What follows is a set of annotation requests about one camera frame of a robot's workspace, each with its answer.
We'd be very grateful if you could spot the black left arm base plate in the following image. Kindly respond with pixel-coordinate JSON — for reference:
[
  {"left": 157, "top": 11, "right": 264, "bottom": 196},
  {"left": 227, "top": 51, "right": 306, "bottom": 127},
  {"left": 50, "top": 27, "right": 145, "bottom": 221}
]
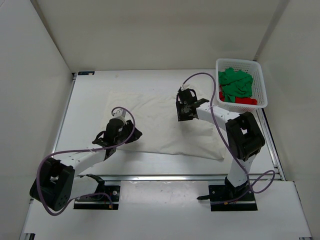
[{"left": 73, "top": 181, "right": 121, "bottom": 211}]

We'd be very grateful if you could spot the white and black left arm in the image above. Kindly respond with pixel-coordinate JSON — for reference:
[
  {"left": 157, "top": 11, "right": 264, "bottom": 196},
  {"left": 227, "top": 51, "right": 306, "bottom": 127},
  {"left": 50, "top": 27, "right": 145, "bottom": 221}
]
[{"left": 29, "top": 116, "right": 143, "bottom": 216}]

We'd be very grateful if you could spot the white t shirt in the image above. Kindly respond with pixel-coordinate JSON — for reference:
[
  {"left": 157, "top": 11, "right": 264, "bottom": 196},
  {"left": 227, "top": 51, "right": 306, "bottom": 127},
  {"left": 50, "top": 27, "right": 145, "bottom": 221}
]
[{"left": 100, "top": 91, "right": 226, "bottom": 161}]

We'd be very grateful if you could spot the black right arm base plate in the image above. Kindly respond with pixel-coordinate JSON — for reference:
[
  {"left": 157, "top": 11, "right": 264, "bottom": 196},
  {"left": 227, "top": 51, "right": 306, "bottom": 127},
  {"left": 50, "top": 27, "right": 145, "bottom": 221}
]
[{"left": 196, "top": 185, "right": 258, "bottom": 212}]

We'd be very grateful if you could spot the red t shirt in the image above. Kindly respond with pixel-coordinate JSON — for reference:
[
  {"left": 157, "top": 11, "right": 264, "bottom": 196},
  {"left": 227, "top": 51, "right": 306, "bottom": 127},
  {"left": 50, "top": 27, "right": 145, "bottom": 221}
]
[{"left": 219, "top": 85, "right": 258, "bottom": 105}]

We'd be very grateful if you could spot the aluminium table edge rail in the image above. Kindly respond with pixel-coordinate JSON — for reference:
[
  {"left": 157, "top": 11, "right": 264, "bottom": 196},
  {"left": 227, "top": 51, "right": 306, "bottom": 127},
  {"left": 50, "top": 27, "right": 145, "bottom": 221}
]
[{"left": 99, "top": 173, "right": 286, "bottom": 183}]

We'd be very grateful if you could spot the green t shirt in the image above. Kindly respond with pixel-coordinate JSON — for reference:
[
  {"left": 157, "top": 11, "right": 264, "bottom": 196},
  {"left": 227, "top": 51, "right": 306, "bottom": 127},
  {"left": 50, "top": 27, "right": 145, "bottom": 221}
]
[{"left": 218, "top": 67, "right": 253, "bottom": 91}]

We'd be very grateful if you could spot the white plastic basket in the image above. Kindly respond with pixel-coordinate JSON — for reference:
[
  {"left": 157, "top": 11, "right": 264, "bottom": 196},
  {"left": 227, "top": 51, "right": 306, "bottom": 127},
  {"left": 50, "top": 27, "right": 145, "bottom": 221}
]
[{"left": 215, "top": 58, "right": 268, "bottom": 112}]

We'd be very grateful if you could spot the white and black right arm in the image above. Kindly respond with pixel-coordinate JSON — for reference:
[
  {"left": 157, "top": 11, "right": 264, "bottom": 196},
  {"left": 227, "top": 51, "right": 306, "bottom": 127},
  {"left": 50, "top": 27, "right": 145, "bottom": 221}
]
[{"left": 176, "top": 87, "right": 265, "bottom": 200}]

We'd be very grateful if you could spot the blue label sticker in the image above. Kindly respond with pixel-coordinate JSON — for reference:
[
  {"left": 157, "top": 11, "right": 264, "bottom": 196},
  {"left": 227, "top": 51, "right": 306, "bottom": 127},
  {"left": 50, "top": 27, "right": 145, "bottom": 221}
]
[{"left": 77, "top": 71, "right": 95, "bottom": 76}]

